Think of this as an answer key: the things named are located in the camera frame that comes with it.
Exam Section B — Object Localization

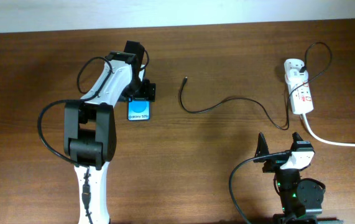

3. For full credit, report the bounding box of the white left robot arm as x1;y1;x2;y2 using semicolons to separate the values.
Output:
64;51;156;223

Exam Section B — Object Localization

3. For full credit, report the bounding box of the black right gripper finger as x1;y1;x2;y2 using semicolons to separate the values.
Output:
254;133;269;157
290;132;303;152

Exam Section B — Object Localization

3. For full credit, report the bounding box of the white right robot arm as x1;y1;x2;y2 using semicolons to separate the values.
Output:
255;133;326;223

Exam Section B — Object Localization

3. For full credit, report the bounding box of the black charger cable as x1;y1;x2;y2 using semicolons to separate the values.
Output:
179;41;333;131

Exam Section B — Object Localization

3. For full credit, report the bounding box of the white power strip cord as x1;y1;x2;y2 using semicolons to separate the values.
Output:
300;113;355;149

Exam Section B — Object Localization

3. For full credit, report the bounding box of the white charger adapter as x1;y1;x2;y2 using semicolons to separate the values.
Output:
285;69;308;85

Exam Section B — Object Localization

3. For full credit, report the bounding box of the blue Galaxy smartphone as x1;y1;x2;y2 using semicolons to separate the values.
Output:
127;101;150;121

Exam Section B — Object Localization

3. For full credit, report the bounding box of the white power strip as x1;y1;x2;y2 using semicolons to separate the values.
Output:
284;58;313;115

